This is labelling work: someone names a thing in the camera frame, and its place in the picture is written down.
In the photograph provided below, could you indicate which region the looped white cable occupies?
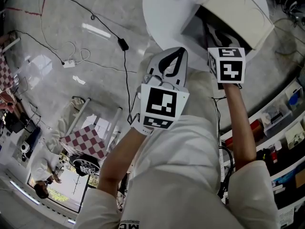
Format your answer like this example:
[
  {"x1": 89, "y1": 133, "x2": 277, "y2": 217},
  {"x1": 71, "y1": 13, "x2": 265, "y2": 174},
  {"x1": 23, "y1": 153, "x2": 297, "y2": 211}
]
[{"x1": 38, "y1": 0, "x2": 138, "y2": 74}]

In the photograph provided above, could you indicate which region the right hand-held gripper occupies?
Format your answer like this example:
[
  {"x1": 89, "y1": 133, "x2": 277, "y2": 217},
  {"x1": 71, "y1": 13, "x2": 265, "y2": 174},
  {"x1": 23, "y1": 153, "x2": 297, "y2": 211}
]
[{"x1": 206, "y1": 24, "x2": 246, "y2": 90}]

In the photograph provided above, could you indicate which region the round black printed stool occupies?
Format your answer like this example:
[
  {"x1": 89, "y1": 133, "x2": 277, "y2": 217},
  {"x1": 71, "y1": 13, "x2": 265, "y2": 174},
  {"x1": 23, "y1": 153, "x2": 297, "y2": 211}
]
[{"x1": 68, "y1": 153, "x2": 101, "y2": 177}]

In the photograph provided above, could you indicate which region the thin black floor cable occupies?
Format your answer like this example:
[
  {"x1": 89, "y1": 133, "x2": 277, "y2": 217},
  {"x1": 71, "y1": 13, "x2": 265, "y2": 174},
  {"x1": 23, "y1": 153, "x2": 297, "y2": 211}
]
[{"x1": 9, "y1": 29, "x2": 65, "y2": 64}]

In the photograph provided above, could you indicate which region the bundle of black cables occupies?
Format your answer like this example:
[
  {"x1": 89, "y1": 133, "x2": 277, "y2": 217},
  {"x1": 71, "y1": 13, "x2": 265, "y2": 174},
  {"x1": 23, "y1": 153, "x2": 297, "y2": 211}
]
[{"x1": 211, "y1": 96, "x2": 236, "y2": 198}]

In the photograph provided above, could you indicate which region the round white table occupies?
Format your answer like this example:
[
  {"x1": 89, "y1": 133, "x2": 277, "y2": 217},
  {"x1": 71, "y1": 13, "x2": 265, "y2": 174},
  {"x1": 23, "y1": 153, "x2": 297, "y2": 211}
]
[{"x1": 142, "y1": 0, "x2": 271, "y2": 73}]

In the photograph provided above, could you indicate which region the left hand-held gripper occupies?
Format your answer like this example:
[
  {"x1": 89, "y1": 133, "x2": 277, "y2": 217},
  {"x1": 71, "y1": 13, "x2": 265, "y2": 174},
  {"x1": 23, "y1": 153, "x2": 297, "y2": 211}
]
[{"x1": 139, "y1": 47, "x2": 190, "y2": 130}]

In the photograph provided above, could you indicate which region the black power adapter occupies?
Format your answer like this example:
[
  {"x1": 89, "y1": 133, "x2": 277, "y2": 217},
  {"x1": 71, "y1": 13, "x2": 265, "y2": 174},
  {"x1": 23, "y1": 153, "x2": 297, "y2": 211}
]
[{"x1": 117, "y1": 38, "x2": 130, "y2": 52}]

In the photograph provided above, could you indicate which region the person's white sweatshirt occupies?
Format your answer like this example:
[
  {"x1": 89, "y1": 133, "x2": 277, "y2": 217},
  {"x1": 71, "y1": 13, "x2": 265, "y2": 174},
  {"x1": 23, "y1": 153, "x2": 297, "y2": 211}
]
[{"x1": 75, "y1": 114, "x2": 279, "y2": 229}]

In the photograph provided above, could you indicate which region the red box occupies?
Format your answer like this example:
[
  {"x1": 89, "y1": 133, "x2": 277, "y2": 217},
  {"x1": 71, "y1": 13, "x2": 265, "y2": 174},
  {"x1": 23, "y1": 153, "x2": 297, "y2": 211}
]
[{"x1": 224, "y1": 119, "x2": 263, "y2": 148}]

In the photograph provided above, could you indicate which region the black adapter cable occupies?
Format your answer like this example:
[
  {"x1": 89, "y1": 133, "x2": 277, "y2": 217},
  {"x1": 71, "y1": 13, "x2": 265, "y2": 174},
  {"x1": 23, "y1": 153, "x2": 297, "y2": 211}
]
[{"x1": 44, "y1": 0, "x2": 133, "y2": 120}]

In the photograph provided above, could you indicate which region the white vented device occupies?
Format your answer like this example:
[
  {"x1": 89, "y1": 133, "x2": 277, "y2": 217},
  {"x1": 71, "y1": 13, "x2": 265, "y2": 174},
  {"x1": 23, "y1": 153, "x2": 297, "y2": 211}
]
[{"x1": 284, "y1": 121, "x2": 305, "y2": 150}]

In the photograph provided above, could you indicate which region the clear plastic bin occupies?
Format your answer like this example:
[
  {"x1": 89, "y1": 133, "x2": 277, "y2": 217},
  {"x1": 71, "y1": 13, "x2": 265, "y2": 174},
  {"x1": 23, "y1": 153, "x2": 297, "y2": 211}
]
[{"x1": 260, "y1": 101, "x2": 293, "y2": 138}]

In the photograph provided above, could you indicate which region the person's right forearm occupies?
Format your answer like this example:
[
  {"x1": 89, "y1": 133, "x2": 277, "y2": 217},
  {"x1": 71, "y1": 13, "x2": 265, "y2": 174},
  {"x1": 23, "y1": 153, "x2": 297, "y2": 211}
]
[{"x1": 223, "y1": 83, "x2": 257, "y2": 172}]

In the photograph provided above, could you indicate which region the red floor tape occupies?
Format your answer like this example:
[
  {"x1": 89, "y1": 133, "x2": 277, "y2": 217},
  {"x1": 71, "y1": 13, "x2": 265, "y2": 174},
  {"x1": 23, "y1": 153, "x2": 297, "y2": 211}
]
[{"x1": 4, "y1": 0, "x2": 50, "y2": 17}]

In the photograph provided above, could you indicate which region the short white power strip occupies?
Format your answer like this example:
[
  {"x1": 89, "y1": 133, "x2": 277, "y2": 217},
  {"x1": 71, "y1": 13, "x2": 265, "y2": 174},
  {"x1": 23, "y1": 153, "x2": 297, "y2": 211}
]
[{"x1": 62, "y1": 59, "x2": 76, "y2": 69}]

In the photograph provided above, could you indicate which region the blue item in clear box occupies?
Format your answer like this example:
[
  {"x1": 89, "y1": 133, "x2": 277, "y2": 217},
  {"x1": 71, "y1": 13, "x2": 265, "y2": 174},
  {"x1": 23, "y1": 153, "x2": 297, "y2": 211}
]
[{"x1": 285, "y1": 80, "x2": 305, "y2": 112}]

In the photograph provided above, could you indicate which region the white shelf rack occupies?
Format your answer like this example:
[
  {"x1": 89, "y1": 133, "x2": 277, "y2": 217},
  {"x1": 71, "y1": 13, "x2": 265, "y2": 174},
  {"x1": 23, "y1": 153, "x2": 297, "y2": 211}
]
[{"x1": 218, "y1": 75, "x2": 305, "y2": 229}]

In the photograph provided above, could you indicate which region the person's left forearm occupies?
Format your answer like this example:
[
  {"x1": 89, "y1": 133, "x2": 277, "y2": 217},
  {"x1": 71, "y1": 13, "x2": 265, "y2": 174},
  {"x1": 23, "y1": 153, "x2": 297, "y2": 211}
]
[{"x1": 97, "y1": 127, "x2": 150, "y2": 196}]

